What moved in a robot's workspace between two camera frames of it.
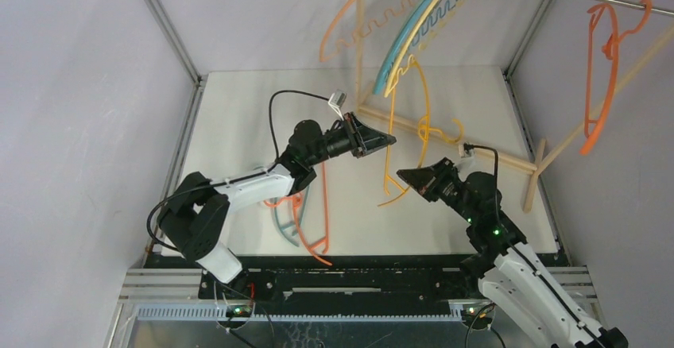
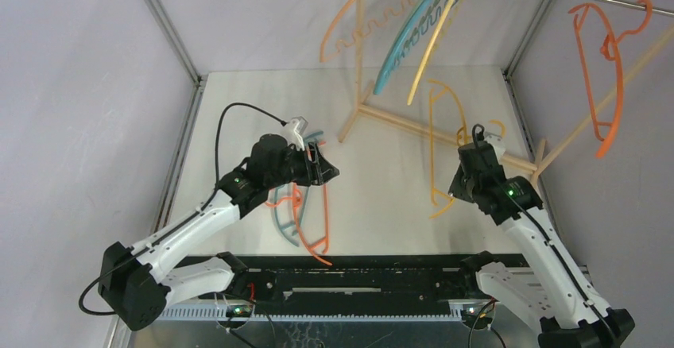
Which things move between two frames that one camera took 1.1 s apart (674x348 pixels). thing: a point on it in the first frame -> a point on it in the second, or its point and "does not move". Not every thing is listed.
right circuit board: [475, 319] does not move
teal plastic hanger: [296, 224] does not move
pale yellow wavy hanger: [437, 29] -> [435, 41]
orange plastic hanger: [611, 48] -> [598, 125]
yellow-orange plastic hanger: [428, 129] -> [435, 90]
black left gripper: [366, 139] -> [317, 171]
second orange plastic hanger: [296, 200] does not move
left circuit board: [238, 311] does not move
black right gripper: [439, 179] -> [459, 188]
